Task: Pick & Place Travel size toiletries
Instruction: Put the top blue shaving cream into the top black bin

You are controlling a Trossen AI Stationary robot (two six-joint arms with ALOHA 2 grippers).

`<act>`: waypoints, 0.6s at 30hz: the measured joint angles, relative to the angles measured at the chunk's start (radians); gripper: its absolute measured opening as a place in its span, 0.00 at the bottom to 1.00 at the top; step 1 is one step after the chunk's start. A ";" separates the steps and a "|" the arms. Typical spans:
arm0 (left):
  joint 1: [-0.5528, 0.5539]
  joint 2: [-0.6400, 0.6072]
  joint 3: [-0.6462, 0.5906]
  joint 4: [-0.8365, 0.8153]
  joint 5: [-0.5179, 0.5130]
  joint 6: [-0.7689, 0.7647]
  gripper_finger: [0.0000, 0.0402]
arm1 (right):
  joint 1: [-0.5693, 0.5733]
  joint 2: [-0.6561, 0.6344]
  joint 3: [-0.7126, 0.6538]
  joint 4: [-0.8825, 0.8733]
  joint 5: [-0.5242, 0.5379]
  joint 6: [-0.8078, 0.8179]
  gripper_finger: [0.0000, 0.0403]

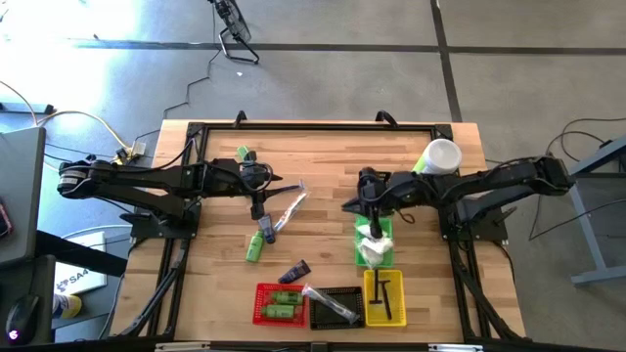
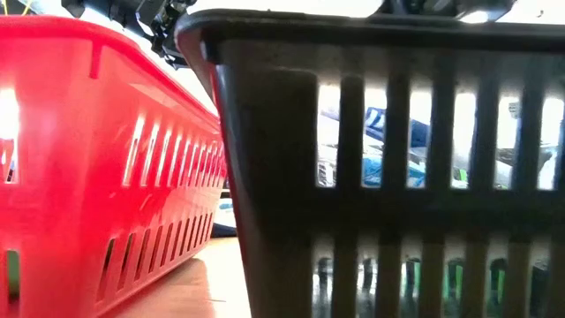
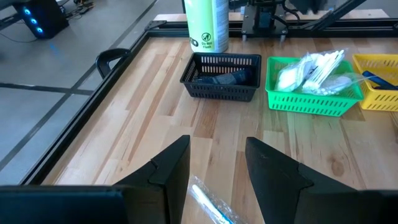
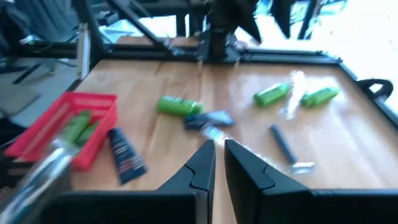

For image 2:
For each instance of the green plastic basket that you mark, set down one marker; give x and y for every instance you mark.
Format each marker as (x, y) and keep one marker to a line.
(457, 278)

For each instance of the black plastic basket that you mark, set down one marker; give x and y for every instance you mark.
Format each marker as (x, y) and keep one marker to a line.
(273, 154)

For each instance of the dark blue lotion tube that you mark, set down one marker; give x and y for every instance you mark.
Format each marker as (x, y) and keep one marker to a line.
(225, 216)

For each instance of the red plastic basket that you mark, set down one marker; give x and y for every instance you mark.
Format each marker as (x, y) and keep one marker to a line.
(66, 154)

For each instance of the blue white toothbrush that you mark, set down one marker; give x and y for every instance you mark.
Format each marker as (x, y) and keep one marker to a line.
(373, 172)
(375, 123)

